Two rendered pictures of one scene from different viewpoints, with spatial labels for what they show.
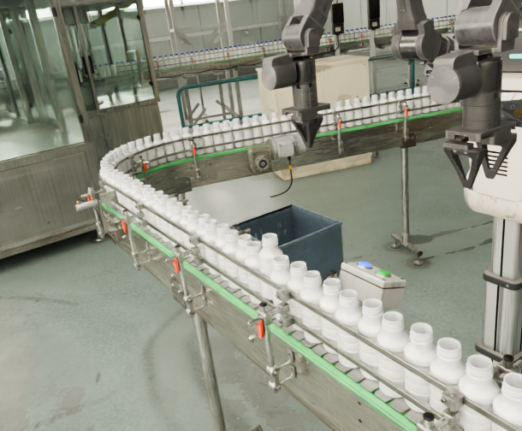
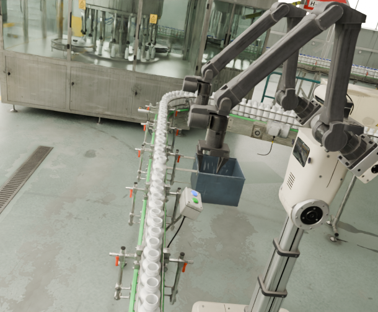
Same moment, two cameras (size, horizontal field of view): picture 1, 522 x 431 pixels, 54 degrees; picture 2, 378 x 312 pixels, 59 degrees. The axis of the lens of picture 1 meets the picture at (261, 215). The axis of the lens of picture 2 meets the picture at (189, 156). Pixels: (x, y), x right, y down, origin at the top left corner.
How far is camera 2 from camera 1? 77 cm
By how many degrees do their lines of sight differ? 22
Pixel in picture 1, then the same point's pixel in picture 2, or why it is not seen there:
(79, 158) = not seen: hidden behind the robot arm
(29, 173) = (159, 85)
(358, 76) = not seen: outside the picture
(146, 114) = not seen: hidden behind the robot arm
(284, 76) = (188, 86)
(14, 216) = (143, 104)
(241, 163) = (248, 127)
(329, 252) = (231, 190)
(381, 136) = not seen: hidden behind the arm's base
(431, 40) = (290, 100)
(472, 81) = (199, 121)
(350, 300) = (154, 197)
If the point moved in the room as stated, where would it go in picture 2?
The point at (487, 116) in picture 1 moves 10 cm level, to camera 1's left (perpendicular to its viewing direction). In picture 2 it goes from (210, 141) to (184, 132)
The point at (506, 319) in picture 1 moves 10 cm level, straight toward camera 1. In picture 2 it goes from (271, 268) to (256, 274)
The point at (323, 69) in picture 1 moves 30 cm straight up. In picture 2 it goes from (362, 96) to (370, 76)
